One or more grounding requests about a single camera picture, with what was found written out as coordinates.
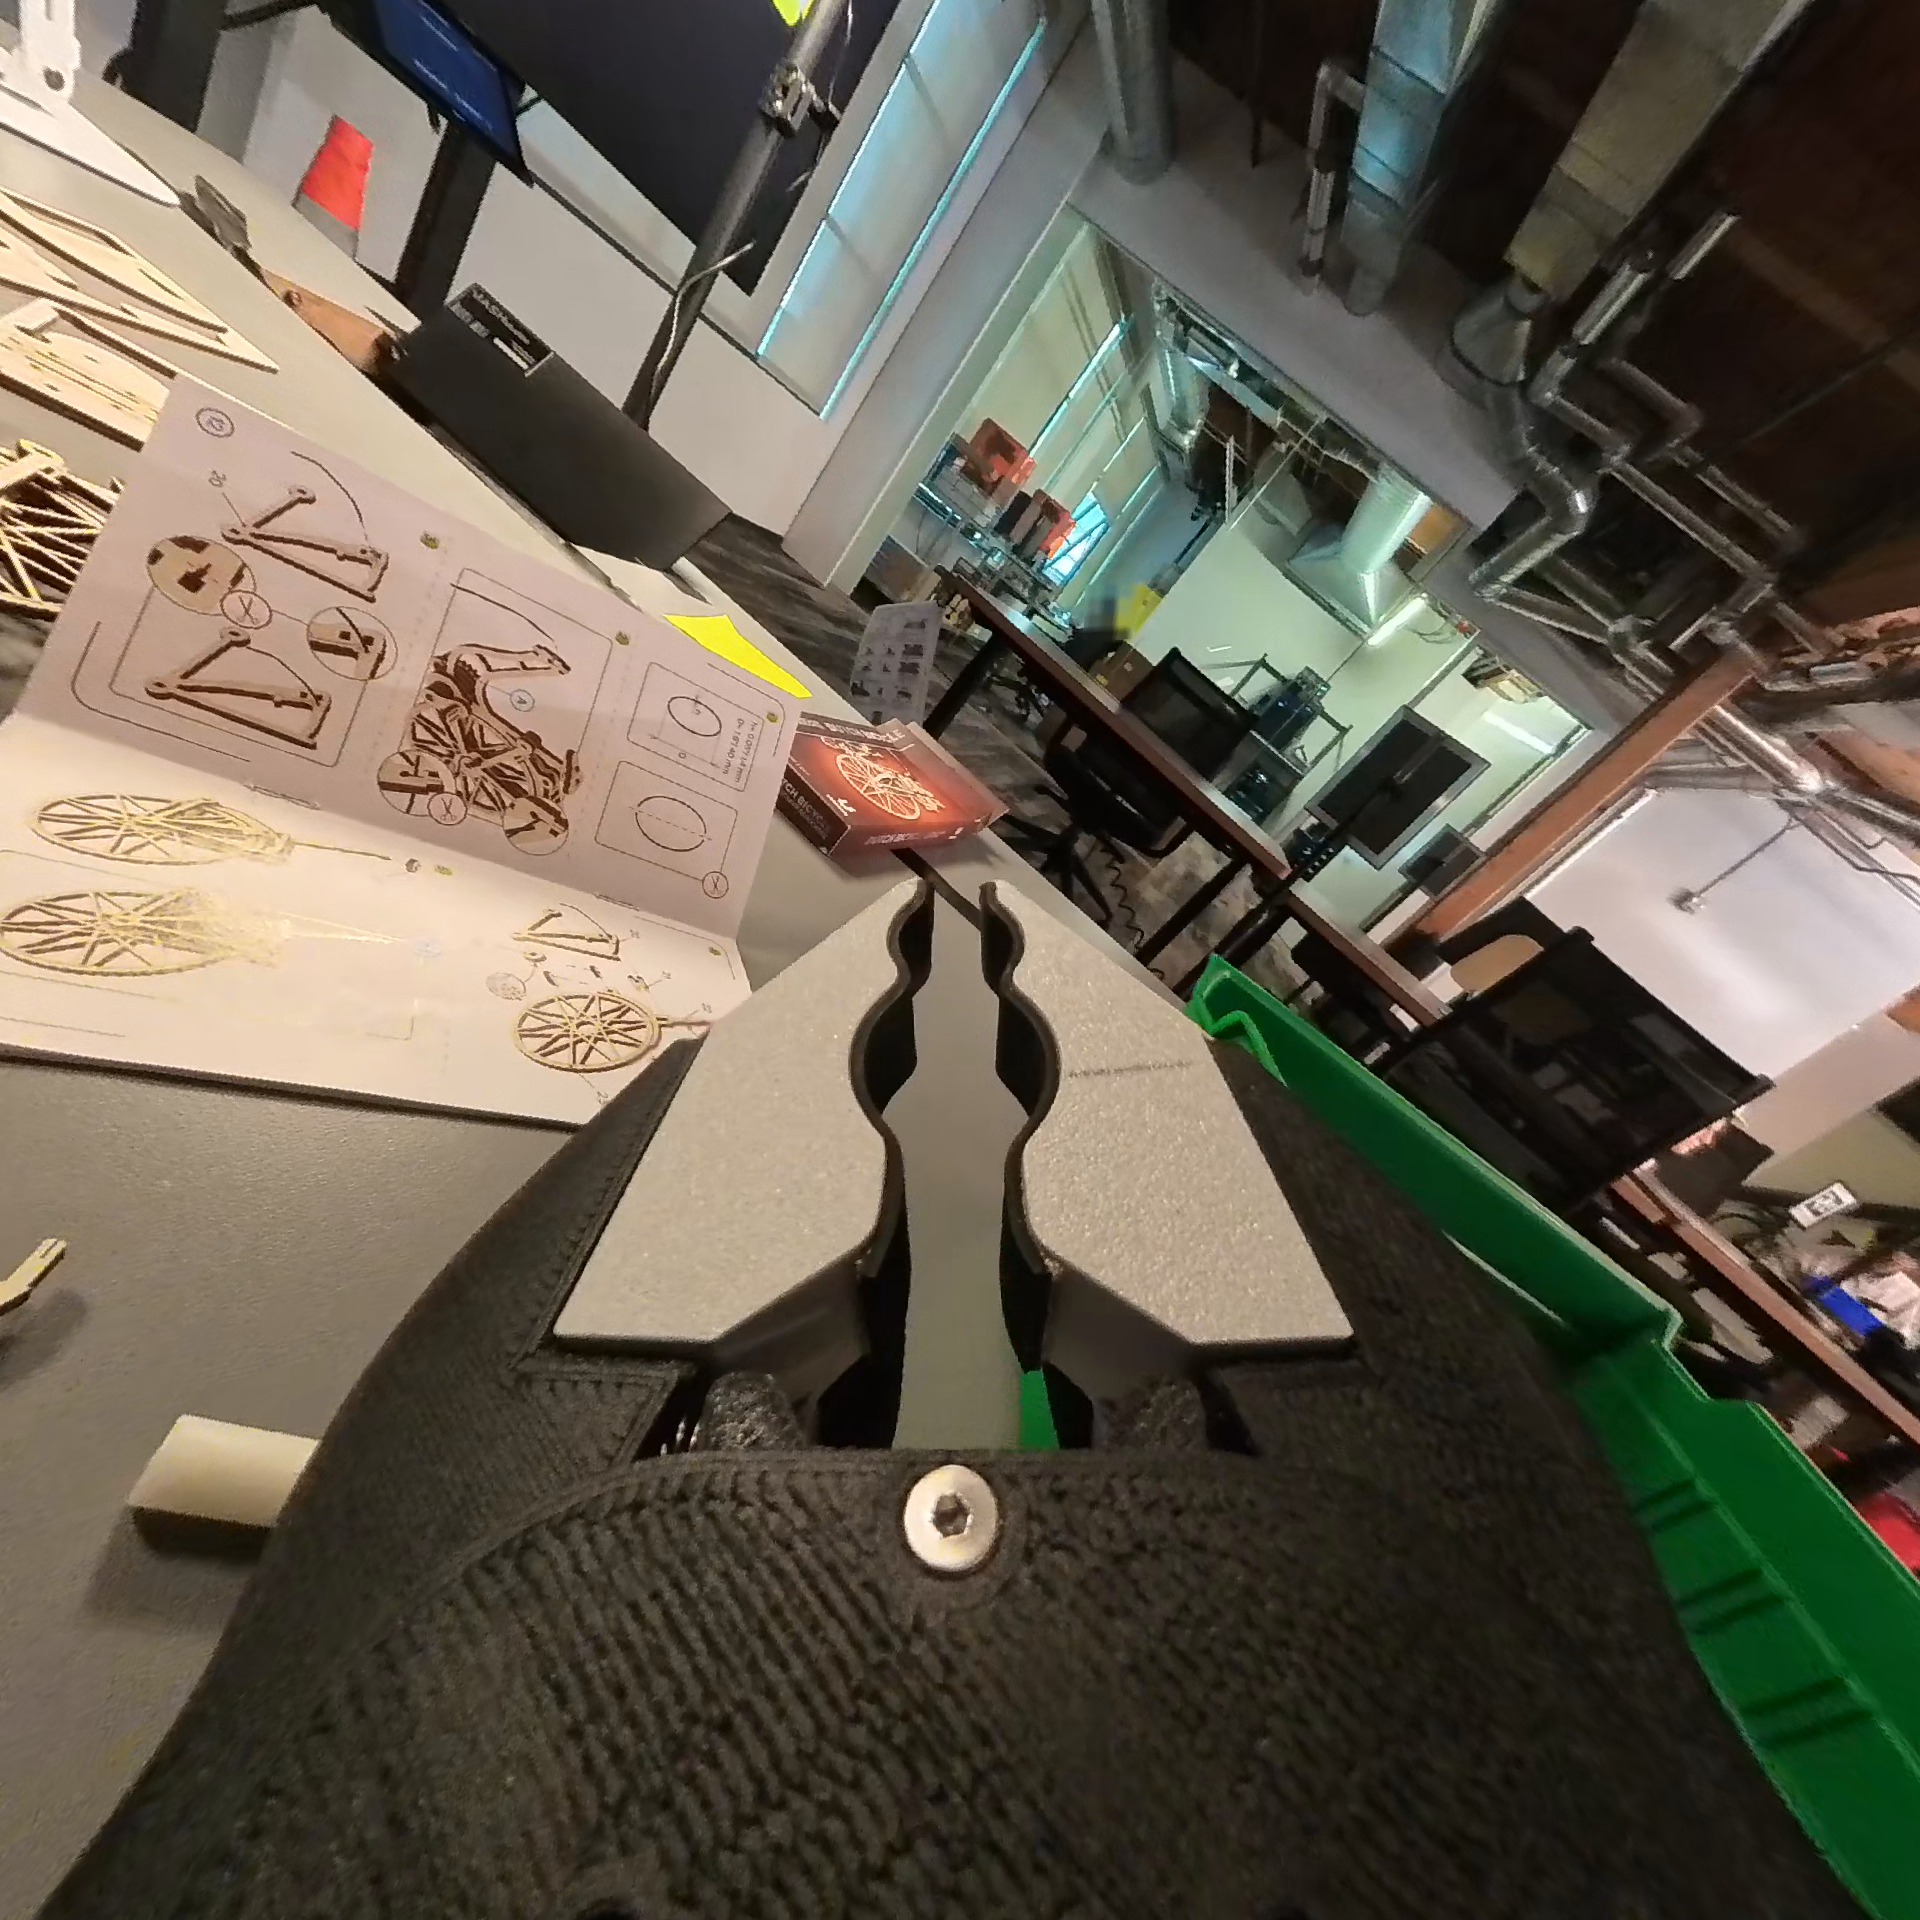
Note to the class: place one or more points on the black clip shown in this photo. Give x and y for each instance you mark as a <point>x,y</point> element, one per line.
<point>226,212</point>

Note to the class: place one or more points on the long brown table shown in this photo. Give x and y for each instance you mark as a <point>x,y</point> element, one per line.
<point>1201,781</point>

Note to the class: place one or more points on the large dark screen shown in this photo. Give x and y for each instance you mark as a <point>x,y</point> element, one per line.
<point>676,119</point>

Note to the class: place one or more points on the small blue-screen monitor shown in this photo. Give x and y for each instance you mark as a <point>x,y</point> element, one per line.
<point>452,77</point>

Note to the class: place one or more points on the red model kit box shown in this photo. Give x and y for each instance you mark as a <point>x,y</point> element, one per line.
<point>885,788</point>

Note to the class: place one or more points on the corrugated metal duct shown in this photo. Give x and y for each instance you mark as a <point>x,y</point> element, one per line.
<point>1138,90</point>

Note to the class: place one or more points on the large wooden part sheet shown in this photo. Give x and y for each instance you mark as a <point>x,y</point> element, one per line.
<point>137,294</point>

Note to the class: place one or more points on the metal exhaust hood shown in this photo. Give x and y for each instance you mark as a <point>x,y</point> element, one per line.
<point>1372,557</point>

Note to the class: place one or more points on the wide metal duct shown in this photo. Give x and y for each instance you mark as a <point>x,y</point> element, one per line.
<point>1411,136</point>

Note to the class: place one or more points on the white instruction booklet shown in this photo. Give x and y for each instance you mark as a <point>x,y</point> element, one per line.
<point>452,705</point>

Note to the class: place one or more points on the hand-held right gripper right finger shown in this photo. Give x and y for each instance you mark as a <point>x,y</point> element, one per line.
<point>1185,1185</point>

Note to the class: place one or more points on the black mesh chair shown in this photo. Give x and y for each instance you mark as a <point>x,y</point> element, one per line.
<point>1590,1049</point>

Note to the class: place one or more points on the green plastic bin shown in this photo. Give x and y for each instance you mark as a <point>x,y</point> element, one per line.
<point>1516,1289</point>

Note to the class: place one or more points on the small loose wooden part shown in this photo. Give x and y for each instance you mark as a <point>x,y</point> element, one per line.
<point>28,1279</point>

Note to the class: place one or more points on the white desk stand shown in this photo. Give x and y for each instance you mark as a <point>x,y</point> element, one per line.
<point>60,119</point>

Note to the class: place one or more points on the small wooden part sheet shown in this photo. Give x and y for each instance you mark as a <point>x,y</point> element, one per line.
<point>68,375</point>

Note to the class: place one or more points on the black monitor on stand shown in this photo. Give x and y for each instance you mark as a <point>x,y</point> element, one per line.
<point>1395,781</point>

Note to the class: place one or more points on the yellow tape strip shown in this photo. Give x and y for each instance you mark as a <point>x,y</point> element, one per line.
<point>735,652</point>

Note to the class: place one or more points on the black cardboard box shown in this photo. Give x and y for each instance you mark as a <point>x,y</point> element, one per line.
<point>571,434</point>

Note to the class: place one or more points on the printed leaflet sign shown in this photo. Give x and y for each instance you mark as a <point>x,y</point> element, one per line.
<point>897,662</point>

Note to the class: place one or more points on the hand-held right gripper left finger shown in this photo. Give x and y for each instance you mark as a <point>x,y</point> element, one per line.
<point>751,1170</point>

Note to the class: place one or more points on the partly built wooden model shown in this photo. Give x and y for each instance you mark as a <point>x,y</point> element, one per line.
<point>44,524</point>

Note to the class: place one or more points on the black office chair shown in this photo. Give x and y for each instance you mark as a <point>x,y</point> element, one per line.
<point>1155,750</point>

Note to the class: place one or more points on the black light stand pole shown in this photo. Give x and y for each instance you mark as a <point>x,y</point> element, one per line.
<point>735,212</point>

